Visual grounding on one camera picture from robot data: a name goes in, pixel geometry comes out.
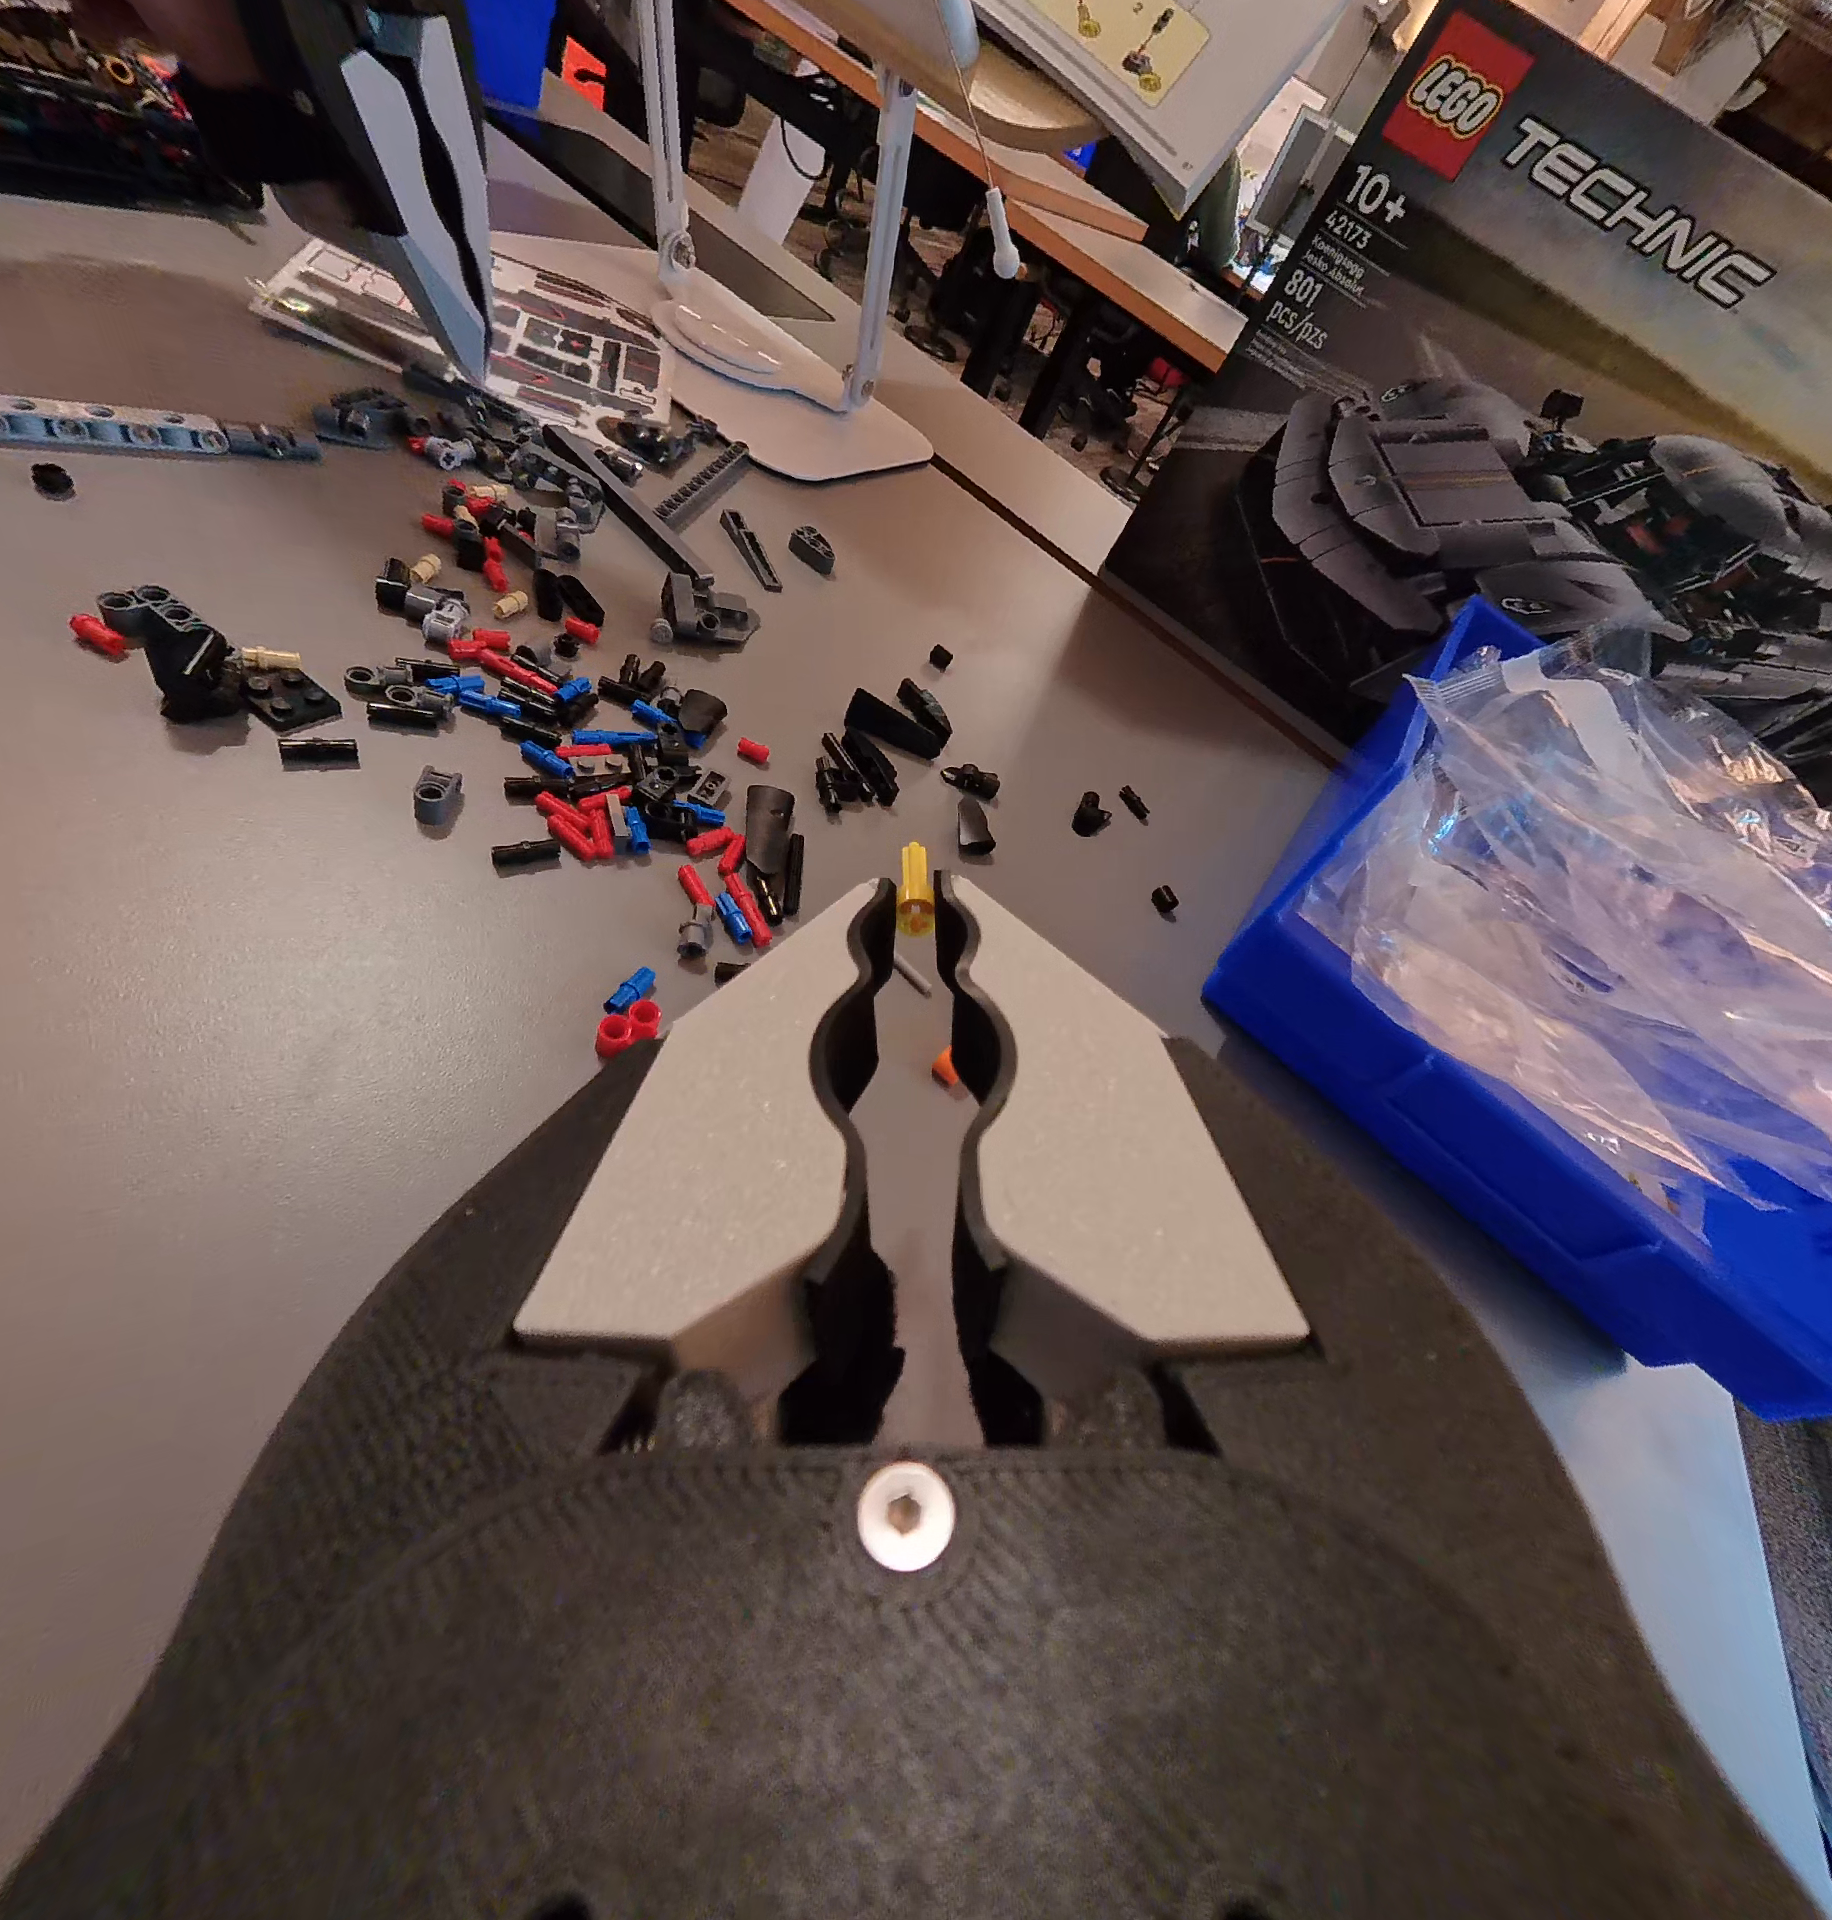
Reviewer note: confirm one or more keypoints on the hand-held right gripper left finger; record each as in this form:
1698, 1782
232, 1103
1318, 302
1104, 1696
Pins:
690, 1201

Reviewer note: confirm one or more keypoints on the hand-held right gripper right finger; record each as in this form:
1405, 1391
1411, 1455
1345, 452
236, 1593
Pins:
1141, 1201

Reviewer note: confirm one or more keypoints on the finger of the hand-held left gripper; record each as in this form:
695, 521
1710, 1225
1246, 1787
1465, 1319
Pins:
390, 136
471, 151

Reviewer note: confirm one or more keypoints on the yellow lego pin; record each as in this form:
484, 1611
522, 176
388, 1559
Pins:
913, 885

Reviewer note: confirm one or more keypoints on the long grey lego beam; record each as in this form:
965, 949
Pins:
106, 427

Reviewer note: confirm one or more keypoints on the scattered red blue black lego pins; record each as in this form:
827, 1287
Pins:
585, 817

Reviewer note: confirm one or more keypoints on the pile of dark grey lego pieces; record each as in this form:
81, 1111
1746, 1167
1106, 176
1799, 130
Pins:
706, 611

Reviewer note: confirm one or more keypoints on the toy set cardboard box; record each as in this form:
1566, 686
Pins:
1531, 451

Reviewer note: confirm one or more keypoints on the sticker sheet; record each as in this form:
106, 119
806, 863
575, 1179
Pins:
555, 322

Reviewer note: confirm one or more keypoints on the blue plastic bin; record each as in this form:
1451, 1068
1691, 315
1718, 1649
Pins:
1456, 1111

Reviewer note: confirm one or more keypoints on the white desk lamp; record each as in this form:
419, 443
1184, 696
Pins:
841, 435

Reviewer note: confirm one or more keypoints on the empty clear plastic bags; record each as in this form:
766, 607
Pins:
1606, 900

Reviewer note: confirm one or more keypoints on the background wooden desk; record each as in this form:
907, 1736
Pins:
1095, 246

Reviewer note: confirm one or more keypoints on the black office chair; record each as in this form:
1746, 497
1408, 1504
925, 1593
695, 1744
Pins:
1095, 376

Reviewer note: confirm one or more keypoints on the open instruction booklet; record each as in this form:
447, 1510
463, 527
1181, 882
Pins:
1155, 90

